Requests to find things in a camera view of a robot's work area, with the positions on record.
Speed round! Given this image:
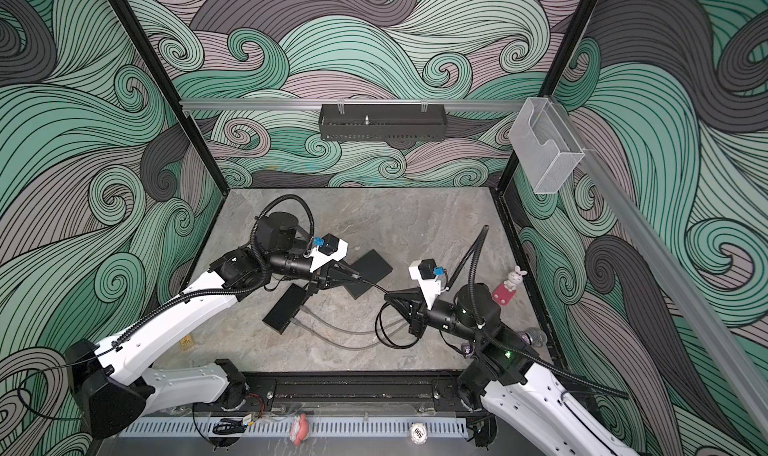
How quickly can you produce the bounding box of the small yellow block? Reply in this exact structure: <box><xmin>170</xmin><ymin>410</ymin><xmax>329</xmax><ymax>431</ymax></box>
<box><xmin>179</xmin><ymin>335</ymin><xmax>195</xmax><ymax>351</ymax></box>

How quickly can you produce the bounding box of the pink bunny figurine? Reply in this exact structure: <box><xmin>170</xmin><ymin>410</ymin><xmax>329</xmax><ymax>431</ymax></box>
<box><xmin>492</xmin><ymin>266</ymin><xmax>528</xmax><ymax>306</ymax></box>

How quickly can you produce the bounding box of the white slotted cable duct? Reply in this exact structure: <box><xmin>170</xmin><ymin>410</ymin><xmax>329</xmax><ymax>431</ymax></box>
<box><xmin>119</xmin><ymin>416</ymin><xmax>469</xmax><ymax>439</ymax></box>

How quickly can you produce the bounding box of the pink toy on duct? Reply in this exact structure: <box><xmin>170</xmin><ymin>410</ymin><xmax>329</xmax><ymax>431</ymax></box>
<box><xmin>289</xmin><ymin>413</ymin><xmax>310</xmax><ymax>447</ymax></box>

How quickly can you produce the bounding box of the large black network switch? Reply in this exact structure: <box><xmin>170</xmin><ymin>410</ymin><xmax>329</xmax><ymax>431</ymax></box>
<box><xmin>344</xmin><ymin>250</ymin><xmax>393</xmax><ymax>300</ymax></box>

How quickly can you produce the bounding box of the glittery purple microphone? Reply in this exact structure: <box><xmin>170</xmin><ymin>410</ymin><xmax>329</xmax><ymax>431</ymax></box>
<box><xmin>459</xmin><ymin>327</ymin><xmax>548</xmax><ymax>357</ymax></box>

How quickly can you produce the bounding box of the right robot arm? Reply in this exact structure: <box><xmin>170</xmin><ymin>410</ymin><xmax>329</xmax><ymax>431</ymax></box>
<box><xmin>384</xmin><ymin>226</ymin><xmax>635</xmax><ymax>455</ymax></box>

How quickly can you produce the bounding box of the clear acrylic wall box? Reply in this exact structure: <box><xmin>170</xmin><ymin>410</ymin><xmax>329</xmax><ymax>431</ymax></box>
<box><xmin>508</xmin><ymin>98</ymin><xmax>584</xmax><ymax>195</ymax></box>

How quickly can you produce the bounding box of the small black ribbed switch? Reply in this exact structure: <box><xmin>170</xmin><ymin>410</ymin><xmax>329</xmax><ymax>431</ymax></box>
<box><xmin>262</xmin><ymin>284</ymin><xmax>310</xmax><ymax>334</ymax></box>

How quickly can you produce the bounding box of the round white pink object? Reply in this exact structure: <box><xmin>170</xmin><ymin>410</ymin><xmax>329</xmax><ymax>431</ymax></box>
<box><xmin>409</xmin><ymin>423</ymin><xmax>428</xmax><ymax>445</ymax></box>

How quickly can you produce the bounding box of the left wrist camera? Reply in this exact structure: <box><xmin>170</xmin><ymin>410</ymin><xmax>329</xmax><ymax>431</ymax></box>
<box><xmin>309</xmin><ymin>234</ymin><xmax>348</xmax><ymax>273</ymax></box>

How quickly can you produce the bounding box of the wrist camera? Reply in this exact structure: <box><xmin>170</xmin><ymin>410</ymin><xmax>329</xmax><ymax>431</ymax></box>
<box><xmin>409</xmin><ymin>259</ymin><xmax>448</xmax><ymax>310</ymax></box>
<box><xmin>309</xmin><ymin>234</ymin><xmax>348</xmax><ymax>273</ymax></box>

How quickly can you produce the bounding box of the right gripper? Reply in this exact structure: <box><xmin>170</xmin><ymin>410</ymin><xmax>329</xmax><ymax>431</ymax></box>
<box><xmin>388</xmin><ymin>286</ymin><xmax>490</xmax><ymax>348</ymax></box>

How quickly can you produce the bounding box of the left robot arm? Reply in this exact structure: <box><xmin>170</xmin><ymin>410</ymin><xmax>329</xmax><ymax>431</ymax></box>
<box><xmin>65</xmin><ymin>194</ymin><xmax>361</xmax><ymax>439</ymax></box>

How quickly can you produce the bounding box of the black perforated wall tray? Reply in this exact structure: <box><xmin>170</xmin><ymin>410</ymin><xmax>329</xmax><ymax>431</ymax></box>
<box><xmin>318</xmin><ymin>104</ymin><xmax>448</xmax><ymax>143</ymax></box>

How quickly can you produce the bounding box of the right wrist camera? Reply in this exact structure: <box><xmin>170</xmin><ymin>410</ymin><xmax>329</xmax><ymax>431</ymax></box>
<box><xmin>409</xmin><ymin>259</ymin><xmax>448</xmax><ymax>310</ymax></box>

